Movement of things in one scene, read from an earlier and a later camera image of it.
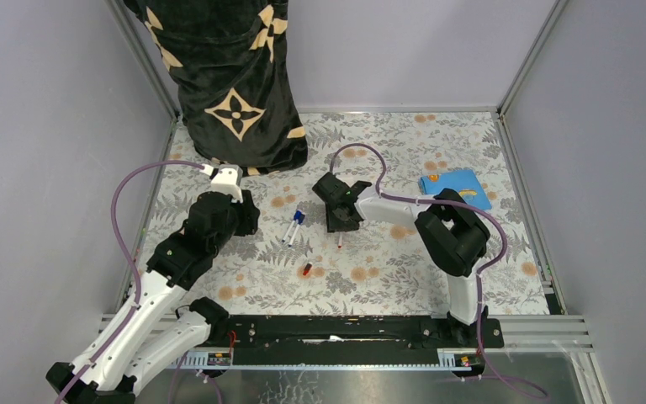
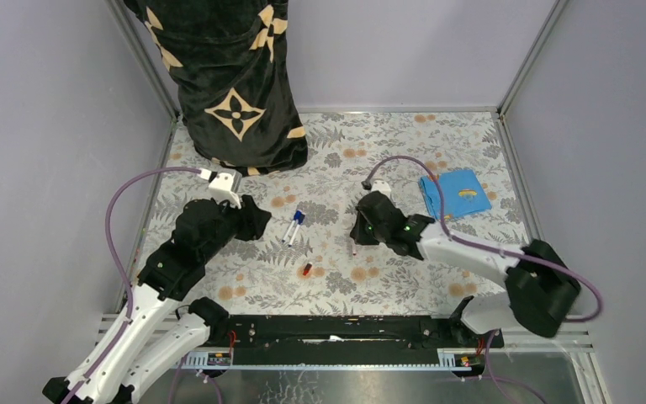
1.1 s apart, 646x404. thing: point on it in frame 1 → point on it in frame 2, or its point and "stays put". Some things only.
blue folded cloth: x=463 y=183 stays put
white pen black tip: x=295 y=231 stays put
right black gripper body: x=336 y=224 → x=366 y=235
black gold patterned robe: x=231 y=60 stays put
